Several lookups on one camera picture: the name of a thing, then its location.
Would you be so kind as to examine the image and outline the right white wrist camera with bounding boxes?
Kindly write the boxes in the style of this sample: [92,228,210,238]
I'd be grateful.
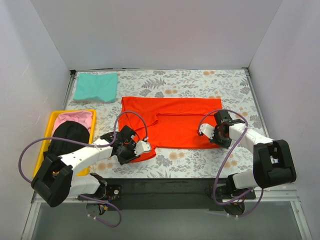
[198,123,215,140]

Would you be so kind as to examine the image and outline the pink t shirt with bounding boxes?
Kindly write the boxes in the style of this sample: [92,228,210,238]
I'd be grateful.
[51,110,93,136]

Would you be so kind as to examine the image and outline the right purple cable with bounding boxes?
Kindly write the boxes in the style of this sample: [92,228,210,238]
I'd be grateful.
[197,108,265,219]

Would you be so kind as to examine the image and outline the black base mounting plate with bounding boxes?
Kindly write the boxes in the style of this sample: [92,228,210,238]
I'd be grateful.
[77,177,256,212]

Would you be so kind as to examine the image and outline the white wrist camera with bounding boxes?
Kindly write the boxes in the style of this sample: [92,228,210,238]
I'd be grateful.
[134,140,152,156]
[198,123,215,140]

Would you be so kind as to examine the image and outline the purple cable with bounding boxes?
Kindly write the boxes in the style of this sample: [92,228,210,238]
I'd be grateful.
[19,110,149,228]
[197,108,265,219]

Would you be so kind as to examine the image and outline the orange t shirt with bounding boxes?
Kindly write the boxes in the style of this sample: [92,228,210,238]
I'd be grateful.
[118,96,222,163]

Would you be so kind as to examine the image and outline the floral patterned table mat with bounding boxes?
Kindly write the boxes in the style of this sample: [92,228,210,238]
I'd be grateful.
[66,69,267,178]

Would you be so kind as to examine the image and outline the folded teal t shirt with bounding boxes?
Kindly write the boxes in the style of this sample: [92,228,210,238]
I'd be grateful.
[73,73,119,103]

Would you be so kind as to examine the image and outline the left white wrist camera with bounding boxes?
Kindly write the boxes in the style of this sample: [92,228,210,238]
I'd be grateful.
[134,140,152,156]

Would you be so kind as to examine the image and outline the yellow plastic tray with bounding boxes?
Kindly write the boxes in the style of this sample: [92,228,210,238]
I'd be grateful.
[33,109,97,177]

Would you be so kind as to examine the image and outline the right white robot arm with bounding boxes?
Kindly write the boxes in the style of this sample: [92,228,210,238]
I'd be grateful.
[199,109,297,199]

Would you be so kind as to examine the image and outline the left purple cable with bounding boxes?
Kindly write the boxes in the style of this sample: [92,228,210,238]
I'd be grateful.
[19,110,149,228]

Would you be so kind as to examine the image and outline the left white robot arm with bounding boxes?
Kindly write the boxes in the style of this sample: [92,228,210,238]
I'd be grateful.
[31,125,151,207]

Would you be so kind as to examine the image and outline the black t shirt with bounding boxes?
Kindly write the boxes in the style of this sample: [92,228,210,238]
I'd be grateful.
[42,120,91,163]

